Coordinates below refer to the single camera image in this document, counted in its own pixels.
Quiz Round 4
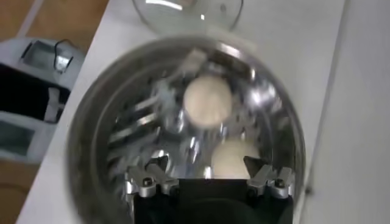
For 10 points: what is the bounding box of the white steamed baozi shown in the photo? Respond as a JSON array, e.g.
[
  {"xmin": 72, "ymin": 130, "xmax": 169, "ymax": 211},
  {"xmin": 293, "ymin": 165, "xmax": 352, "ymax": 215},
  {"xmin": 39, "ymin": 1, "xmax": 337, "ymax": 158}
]
[
  {"xmin": 182, "ymin": 74, "xmax": 234, "ymax": 128},
  {"xmin": 210, "ymin": 139, "xmax": 261, "ymax": 180}
]

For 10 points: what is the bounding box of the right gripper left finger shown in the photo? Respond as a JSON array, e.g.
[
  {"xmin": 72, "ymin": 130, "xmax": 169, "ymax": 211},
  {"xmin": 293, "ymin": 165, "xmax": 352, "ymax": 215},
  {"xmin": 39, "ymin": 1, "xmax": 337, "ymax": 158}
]
[{"xmin": 123, "ymin": 155, "xmax": 180, "ymax": 201}]

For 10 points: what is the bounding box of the white and black robot base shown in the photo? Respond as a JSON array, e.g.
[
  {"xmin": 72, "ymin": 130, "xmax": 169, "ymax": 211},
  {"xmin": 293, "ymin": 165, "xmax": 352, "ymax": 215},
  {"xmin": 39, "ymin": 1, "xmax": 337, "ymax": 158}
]
[{"xmin": 0, "ymin": 37, "xmax": 86, "ymax": 164}]

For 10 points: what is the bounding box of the round glass lid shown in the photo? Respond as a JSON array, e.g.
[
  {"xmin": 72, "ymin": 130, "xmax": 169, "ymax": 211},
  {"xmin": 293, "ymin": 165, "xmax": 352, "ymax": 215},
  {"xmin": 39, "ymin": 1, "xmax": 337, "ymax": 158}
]
[{"xmin": 131, "ymin": 0, "xmax": 244, "ymax": 35}]

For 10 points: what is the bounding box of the stainless steel steamer basket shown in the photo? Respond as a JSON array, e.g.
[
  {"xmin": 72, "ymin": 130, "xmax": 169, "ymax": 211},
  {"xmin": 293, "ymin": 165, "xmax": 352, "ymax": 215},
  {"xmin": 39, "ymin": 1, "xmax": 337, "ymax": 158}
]
[{"xmin": 65, "ymin": 30, "xmax": 307, "ymax": 224}]

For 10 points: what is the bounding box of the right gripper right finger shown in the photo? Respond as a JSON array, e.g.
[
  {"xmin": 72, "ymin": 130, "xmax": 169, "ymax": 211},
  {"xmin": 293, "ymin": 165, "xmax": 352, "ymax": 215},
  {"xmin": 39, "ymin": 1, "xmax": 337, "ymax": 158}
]
[{"xmin": 243, "ymin": 155, "xmax": 296, "ymax": 200}]

